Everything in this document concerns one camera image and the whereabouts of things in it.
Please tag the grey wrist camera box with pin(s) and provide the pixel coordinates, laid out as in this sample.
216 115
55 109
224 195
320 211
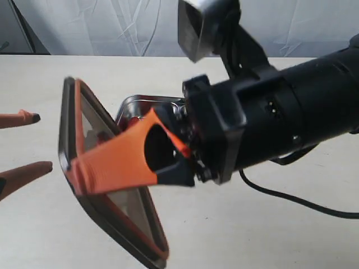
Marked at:
198 25

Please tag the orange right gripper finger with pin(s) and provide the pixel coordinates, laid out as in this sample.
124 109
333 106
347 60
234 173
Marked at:
121 162

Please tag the stainless steel lunch box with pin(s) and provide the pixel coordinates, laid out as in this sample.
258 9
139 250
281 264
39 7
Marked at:
137 106

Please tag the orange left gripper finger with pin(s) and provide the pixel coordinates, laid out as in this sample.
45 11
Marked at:
22 118
14 179

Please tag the dark transparent lunch box lid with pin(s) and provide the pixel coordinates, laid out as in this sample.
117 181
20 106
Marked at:
127 216

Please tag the red toy sausage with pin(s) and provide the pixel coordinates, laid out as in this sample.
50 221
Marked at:
132 121

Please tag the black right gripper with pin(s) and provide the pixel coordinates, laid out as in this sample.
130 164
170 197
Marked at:
221 128

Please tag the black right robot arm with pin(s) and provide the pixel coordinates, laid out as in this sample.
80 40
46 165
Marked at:
318 100

